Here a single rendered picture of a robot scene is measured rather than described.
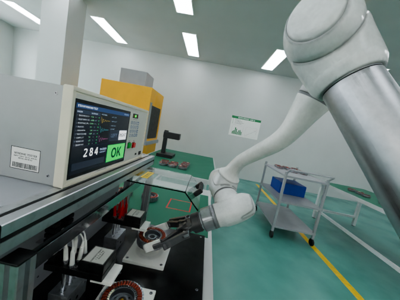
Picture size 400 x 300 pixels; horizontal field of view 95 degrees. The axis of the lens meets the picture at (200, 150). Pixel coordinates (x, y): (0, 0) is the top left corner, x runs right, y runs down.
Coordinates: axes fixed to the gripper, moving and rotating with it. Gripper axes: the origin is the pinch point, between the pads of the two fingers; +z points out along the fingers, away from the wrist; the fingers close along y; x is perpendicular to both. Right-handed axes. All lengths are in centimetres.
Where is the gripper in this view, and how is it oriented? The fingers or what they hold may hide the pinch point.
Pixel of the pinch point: (153, 237)
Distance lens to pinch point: 81.6
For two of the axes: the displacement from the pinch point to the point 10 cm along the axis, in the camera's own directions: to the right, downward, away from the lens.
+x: -3.4, -9.4, -1.1
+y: -0.2, -1.1, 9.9
